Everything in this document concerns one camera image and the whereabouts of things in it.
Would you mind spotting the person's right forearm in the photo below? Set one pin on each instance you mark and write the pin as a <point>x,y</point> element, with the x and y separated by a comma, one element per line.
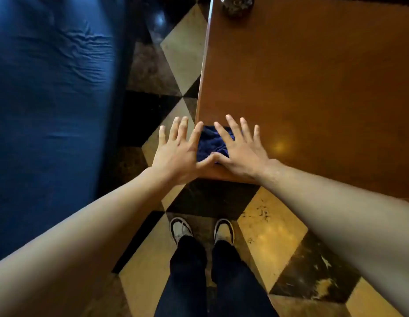
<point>340,221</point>

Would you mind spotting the person's right hand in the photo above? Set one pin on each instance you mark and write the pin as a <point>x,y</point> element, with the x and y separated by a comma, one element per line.
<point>247,155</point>

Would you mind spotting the person's left hand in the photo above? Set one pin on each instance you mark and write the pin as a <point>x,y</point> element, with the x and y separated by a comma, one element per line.
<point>178,155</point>

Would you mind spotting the brown wooden table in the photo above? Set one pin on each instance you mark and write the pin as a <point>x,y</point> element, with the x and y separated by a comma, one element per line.
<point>306,79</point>

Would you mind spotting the person's sneaker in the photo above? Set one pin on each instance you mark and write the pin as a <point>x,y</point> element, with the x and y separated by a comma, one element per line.
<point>181,229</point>
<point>224,231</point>

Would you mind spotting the dark glass ashtray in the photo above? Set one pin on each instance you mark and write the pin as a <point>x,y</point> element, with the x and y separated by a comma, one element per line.
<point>237,4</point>

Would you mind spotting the blue sofa seat cushion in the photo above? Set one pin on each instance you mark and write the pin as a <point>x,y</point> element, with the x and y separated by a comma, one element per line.
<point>42,95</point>

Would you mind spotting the dark blue cleaning cloth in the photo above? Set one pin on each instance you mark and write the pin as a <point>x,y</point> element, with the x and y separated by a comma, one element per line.
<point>211,141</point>

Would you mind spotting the person's left forearm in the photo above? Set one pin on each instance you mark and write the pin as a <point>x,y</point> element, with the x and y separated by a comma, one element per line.
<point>75,254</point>

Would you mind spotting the person's right sneaker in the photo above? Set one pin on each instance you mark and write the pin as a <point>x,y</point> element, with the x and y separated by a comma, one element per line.
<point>224,231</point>

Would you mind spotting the person's left sneaker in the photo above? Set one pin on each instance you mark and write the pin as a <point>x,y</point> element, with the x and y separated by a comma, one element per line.
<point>181,229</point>

